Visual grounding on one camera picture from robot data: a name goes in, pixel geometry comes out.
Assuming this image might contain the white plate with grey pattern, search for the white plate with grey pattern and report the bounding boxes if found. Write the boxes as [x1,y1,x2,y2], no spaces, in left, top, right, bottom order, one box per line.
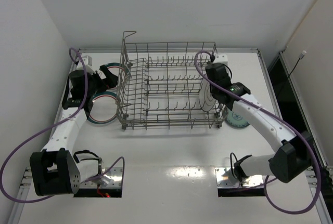
[198,79,216,112]

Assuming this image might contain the green blue floral plate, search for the green blue floral plate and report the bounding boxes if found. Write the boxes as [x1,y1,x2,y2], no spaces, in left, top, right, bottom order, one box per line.
[226,110,250,129]

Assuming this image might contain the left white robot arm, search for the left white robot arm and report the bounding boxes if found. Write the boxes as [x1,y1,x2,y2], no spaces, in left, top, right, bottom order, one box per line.
[30,65,118,196]

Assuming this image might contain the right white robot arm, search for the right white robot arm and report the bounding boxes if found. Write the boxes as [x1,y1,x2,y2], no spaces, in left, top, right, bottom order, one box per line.
[205,63,312,183]

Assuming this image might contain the far green red rimmed plate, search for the far green red rimmed plate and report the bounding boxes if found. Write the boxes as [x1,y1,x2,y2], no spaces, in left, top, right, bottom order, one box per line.
[106,62,130,89]

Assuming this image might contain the green red rimmed plate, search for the green red rimmed plate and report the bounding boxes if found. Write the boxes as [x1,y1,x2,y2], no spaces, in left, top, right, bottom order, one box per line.
[106,62,130,89]
[88,91,117,125]

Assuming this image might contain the near green red rimmed plate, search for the near green red rimmed plate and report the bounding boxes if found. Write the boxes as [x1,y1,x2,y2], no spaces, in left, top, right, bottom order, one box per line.
[88,91,117,125]

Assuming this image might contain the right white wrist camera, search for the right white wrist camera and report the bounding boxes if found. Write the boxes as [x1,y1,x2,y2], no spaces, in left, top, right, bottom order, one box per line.
[212,54,228,65]

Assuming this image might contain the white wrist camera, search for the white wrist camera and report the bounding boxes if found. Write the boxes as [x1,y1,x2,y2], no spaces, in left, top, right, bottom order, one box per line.
[212,54,228,65]
[76,55,95,74]

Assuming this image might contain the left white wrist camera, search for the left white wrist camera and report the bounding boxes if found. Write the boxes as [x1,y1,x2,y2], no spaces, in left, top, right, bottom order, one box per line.
[76,55,95,74]

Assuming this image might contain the grey wire dish rack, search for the grey wire dish rack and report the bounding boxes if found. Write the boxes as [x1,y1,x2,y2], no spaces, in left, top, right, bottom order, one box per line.
[116,31,227,130]

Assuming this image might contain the black hanging usb cable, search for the black hanging usb cable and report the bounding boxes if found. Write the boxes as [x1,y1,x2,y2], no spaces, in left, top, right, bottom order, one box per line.
[274,50,308,100]

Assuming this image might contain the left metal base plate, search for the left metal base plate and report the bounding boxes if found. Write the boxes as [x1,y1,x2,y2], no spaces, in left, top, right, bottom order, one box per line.
[80,167,123,190]

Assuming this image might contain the metal base plate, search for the metal base plate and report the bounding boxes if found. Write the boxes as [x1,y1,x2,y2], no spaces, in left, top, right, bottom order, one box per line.
[215,167,263,189]
[80,167,123,190]

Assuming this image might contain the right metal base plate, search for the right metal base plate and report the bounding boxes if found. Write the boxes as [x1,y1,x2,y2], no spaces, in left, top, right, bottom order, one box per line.
[215,167,263,189]

